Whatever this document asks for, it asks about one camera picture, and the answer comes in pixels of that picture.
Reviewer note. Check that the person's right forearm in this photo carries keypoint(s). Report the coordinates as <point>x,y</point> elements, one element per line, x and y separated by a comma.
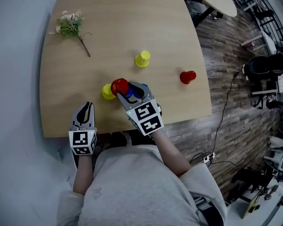
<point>169,154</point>

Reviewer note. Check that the tan wooden board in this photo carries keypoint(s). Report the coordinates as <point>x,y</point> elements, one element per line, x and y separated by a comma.
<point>252,204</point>

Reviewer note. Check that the person's left forearm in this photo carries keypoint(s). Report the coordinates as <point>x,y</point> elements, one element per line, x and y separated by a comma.
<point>81,175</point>

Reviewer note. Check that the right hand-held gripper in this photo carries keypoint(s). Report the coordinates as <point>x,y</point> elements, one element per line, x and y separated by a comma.
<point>146,116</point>

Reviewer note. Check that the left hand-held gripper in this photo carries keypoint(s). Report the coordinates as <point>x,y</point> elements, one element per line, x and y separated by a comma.
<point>82,141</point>

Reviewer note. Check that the yellow paper cup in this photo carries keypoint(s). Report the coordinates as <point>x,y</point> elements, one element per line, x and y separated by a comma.
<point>106,93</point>
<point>142,59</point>

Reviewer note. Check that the red paper cup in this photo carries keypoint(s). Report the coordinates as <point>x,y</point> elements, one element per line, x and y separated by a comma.
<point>120,86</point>
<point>188,77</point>

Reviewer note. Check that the white desk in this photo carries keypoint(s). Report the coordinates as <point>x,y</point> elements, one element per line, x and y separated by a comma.
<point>261,37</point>

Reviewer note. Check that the black stroller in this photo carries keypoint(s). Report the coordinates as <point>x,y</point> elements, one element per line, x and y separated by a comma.
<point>261,67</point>

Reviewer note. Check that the artificial flower sprig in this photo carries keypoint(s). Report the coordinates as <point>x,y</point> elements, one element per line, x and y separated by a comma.
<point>69,27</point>

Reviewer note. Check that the black railing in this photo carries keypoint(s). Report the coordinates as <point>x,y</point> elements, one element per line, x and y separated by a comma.
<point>270,15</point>

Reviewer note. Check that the white power strip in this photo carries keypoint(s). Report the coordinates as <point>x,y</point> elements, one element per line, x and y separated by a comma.
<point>208,158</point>

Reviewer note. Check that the person's grey shirt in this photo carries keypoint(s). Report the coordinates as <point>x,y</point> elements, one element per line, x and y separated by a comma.
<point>136,192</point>

